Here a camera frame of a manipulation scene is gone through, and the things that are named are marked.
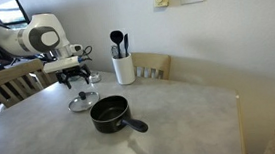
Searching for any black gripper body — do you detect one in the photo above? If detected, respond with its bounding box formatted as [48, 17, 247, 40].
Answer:
[54, 62, 93, 84]

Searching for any glass lid with black knob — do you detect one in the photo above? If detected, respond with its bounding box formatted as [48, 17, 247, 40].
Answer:
[67, 89, 102, 114]

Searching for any white utensil holder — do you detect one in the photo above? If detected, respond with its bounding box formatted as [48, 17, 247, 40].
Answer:
[111, 52, 137, 87]

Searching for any silver whisk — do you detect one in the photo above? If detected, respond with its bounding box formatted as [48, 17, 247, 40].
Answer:
[110, 44, 120, 60]

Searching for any black ladle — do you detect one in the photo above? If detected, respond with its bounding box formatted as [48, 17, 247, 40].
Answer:
[108, 29, 126, 60]

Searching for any black spatula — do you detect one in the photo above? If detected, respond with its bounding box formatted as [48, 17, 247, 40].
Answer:
[122, 33, 131, 58]

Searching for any wooden chair with slatted backrest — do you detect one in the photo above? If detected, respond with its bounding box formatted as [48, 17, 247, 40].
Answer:
[0, 57, 61, 110]

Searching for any wooden chair with plain backrest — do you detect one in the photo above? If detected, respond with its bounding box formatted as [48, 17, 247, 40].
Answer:
[129, 48, 174, 84]

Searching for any dark framed window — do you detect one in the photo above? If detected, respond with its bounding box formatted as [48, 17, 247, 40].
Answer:
[0, 0, 33, 32]

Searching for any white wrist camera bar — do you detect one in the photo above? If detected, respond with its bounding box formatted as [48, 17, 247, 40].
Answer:
[42, 55, 82, 75]

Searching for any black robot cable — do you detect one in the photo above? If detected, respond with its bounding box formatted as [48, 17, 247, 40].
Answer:
[78, 45, 95, 63]

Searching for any black saucepan with handle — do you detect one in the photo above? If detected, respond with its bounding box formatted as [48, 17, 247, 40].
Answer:
[88, 92, 149, 137]

